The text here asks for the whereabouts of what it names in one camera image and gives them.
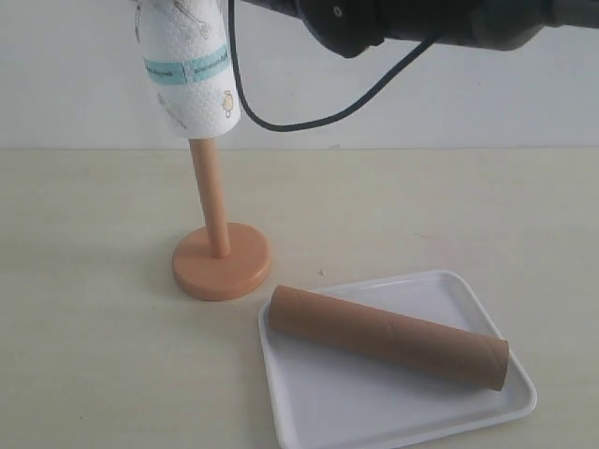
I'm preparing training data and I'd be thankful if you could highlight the brown cardboard tube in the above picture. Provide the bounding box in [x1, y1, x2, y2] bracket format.
[268, 285, 510, 391]

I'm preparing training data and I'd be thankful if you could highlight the printed white paper towel roll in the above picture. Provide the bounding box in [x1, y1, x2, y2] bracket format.
[135, 0, 241, 139]

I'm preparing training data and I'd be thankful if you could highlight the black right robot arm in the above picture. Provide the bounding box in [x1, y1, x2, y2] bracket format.
[251, 0, 598, 58]

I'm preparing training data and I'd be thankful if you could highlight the wooden paper towel holder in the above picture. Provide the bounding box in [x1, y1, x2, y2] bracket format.
[171, 138, 272, 301]

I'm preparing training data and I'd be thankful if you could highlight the white rectangular plastic tray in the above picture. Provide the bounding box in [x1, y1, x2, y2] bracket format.
[257, 270, 537, 448]

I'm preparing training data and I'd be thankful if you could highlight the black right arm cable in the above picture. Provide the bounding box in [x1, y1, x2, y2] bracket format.
[226, 0, 439, 133]

